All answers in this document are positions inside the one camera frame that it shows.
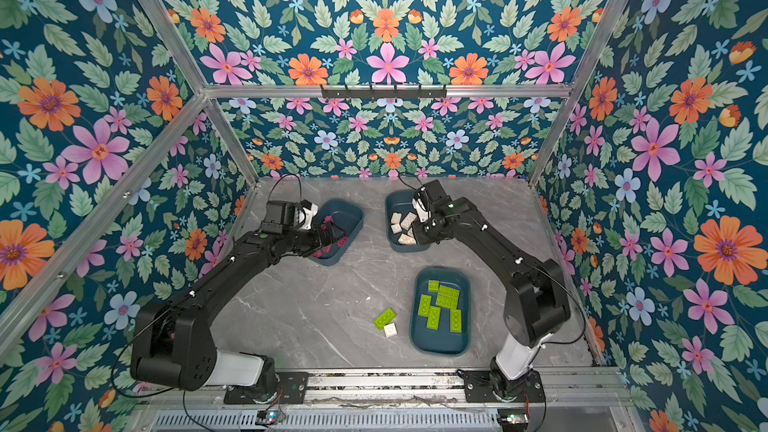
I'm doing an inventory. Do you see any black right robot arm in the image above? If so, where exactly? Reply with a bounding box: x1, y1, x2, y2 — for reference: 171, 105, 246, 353
412, 180, 571, 387

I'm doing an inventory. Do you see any black bracket on rail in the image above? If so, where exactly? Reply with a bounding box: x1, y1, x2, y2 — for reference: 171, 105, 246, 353
320, 85, 448, 100

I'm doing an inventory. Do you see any middle teal bin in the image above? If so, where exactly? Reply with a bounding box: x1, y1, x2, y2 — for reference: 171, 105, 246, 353
385, 190, 429, 253

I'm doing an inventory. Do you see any white long brick bottom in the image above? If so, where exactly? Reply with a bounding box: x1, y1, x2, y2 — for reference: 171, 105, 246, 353
400, 212, 418, 230

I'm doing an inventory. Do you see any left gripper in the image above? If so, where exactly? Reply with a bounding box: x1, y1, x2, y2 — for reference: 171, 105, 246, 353
281, 217, 347, 256

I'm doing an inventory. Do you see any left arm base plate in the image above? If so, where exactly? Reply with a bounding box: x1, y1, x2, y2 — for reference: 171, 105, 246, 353
223, 371, 310, 405

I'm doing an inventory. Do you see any green long brick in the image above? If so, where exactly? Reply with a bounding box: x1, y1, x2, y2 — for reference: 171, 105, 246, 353
374, 308, 397, 330
449, 309, 463, 334
417, 294, 432, 318
438, 285, 460, 298
426, 306, 441, 330

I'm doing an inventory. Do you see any white long brick top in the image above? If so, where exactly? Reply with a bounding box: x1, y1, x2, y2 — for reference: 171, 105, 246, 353
398, 235, 417, 245

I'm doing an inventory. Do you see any left teal bin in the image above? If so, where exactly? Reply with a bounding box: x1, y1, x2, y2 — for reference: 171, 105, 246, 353
310, 198, 364, 266

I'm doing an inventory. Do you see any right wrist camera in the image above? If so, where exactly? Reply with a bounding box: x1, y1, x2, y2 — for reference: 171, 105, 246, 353
412, 197, 429, 223

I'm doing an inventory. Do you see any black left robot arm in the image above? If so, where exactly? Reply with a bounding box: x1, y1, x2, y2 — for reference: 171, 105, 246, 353
130, 225, 342, 400

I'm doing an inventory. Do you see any white long brick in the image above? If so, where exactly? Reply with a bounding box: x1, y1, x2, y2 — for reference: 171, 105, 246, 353
400, 212, 418, 230
398, 235, 417, 245

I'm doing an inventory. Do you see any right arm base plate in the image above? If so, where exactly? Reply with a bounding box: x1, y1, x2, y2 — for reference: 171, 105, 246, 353
456, 369, 546, 403

